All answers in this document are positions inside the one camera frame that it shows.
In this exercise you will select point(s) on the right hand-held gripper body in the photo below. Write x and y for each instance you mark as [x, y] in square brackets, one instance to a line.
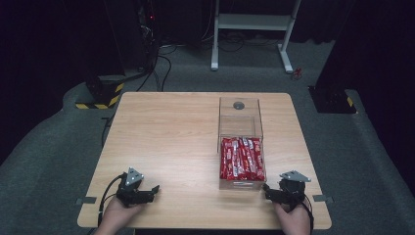
[292, 187]

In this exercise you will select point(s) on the clear acrylic box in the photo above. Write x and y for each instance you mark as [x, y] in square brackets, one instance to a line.
[240, 120]

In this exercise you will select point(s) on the yellow black striped stand base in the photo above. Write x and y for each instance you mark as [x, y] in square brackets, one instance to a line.
[103, 93]

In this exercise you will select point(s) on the pile of red snack packets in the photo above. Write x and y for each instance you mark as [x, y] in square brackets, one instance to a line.
[242, 160]

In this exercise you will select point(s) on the white metal stand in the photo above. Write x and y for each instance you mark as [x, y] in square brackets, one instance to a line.
[254, 22]

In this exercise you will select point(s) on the small red floor object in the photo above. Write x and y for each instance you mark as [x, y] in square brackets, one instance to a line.
[296, 73]

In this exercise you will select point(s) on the dark equipment rack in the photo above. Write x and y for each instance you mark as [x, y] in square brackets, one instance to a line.
[147, 29]

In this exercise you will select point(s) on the person's left hand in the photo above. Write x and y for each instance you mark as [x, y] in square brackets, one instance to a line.
[115, 217]

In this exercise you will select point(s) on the grey round knob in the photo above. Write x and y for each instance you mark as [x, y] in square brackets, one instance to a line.
[239, 105]

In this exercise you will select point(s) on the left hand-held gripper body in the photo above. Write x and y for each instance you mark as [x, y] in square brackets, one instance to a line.
[129, 189]

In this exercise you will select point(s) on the grey tape strip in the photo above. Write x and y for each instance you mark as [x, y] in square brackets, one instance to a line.
[86, 200]
[323, 198]

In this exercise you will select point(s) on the person's right hand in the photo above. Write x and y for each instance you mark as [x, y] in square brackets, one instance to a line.
[293, 220]

